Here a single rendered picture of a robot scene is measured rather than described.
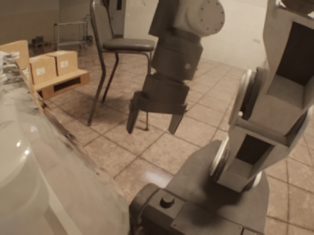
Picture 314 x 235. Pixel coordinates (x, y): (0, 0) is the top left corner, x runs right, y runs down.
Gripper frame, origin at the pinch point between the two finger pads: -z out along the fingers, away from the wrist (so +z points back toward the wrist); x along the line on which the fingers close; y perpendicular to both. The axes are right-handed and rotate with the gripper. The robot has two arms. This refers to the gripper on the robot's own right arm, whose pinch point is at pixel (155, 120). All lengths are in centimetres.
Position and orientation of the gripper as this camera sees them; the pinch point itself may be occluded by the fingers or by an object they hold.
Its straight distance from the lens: 36.5
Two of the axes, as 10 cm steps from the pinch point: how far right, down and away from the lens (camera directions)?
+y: 4.2, 4.9, -7.7
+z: 2.9, -8.7, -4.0
